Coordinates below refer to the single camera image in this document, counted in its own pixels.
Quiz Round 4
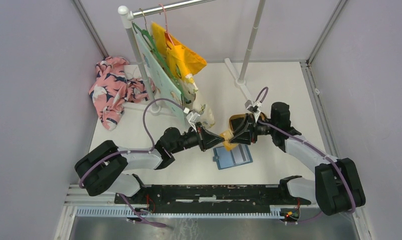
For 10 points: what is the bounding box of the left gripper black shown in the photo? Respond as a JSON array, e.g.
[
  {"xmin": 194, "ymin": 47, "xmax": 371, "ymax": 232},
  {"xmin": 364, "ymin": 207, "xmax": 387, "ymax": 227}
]
[{"xmin": 170, "ymin": 121, "xmax": 224, "ymax": 154}]

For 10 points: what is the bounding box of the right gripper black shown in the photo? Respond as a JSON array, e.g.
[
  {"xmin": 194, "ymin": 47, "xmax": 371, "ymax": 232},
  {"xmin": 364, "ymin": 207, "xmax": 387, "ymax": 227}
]
[{"xmin": 229, "ymin": 113, "xmax": 276, "ymax": 146}]

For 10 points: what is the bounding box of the gold yellow card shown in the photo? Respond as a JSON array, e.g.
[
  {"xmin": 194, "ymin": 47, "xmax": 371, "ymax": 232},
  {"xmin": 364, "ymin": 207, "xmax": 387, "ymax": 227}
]
[{"xmin": 220, "ymin": 129, "xmax": 239, "ymax": 152}]

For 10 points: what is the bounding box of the blue leather card holder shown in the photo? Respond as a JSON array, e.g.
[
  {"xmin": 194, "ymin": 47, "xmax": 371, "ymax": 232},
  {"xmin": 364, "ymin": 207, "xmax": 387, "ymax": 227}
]
[{"xmin": 213, "ymin": 144, "xmax": 253, "ymax": 170}]

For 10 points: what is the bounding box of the tan oval card tray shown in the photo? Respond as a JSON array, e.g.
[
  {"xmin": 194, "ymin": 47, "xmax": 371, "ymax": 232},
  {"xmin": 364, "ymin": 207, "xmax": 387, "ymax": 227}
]
[{"xmin": 229, "ymin": 113, "xmax": 253, "ymax": 132}]

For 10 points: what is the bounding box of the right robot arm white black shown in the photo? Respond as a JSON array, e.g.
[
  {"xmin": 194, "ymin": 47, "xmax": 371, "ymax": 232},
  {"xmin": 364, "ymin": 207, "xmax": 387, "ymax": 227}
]
[{"xmin": 229, "ymin": 102, "xmax": 366, "ymax": 216}]

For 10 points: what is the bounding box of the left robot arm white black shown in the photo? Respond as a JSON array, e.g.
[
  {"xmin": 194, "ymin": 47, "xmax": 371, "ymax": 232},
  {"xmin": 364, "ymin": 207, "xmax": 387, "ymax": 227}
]
[{"xmin": 74, "ymin": 122, "xmax": 225, "ymax": 204}]

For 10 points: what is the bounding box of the cream printed garment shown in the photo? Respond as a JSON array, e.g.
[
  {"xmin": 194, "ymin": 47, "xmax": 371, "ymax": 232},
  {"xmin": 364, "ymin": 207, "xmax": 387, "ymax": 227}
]
[{"xmin": 180, "ymin": 73, "xmax": 215, "ymax": 129}]

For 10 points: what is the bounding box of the mint green printed cloth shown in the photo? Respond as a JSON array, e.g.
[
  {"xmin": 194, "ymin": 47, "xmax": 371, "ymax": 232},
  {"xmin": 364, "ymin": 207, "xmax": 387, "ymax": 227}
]
[{"xmin": 133, "ymin": 27, "xmax": 187, "ymax": 127}]

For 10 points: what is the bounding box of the yellow garment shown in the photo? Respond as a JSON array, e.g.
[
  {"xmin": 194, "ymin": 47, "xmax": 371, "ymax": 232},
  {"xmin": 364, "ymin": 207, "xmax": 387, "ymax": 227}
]
[{"xmin": 151, "ymin": 22, "xmax": 207, "ymax": 84}]

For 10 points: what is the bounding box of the pink patterned garment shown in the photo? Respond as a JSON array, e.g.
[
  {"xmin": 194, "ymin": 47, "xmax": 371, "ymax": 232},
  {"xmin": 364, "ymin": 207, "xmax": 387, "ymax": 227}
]
[{"xmin": 89, "ymin": 56, "xmax": 150, "ymax": 131}]

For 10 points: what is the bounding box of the pink clothes hanger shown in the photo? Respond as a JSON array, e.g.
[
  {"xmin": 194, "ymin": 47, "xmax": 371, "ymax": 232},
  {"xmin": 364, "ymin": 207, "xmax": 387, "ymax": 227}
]
[{"xmin": 159, "ymin": 3, "xmax": 175, "ymax": 46}]

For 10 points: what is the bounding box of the white metal clothes rack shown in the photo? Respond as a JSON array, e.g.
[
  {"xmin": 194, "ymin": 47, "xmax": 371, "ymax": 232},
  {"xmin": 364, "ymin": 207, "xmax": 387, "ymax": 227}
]
[{"xmin": 118, "ymin": 0, "xmax": 266, "ymax": 117}]

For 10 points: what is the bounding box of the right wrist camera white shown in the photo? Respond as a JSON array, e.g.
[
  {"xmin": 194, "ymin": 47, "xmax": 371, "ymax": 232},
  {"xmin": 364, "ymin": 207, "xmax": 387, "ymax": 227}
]
[{"xmin": 245, "ymin": 100, "xmax": 262, "ymax": 122}]

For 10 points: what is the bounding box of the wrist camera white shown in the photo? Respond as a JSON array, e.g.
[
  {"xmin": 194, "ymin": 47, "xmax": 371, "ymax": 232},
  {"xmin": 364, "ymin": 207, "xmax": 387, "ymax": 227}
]
[
  {"xmin": 186, "ymin": 111, "xmax": 200, "ymax": 130},
  {"xmin": 245, "ymin": 100, "xmax": 262, "ymax": 122}
]

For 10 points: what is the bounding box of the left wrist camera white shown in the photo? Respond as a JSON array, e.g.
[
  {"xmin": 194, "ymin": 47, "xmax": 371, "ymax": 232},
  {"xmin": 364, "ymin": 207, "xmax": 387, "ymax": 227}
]
[{"xmin": 186, "ymin": 111, "xmax": 200, "ymax": 130}]

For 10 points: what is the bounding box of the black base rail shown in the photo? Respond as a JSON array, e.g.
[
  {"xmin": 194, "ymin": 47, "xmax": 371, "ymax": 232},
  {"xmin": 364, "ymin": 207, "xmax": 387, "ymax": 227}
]
[{"xmin": 128, "ymin": 184, "xmax": 311, "ymax": 214}]

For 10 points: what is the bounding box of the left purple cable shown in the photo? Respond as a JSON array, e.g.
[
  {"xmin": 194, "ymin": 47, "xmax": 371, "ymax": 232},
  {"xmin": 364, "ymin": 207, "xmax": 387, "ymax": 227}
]
[{"xmin": 79, "ymin": 97, "xmax": 188, "ymax": 229}]

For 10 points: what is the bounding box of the white slotted cable duct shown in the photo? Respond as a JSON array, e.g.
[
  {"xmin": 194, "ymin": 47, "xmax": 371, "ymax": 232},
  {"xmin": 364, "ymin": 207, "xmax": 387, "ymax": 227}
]
[{"xmin": 75, "ymin": 206, "xmax": 284, "ymax": 220}]

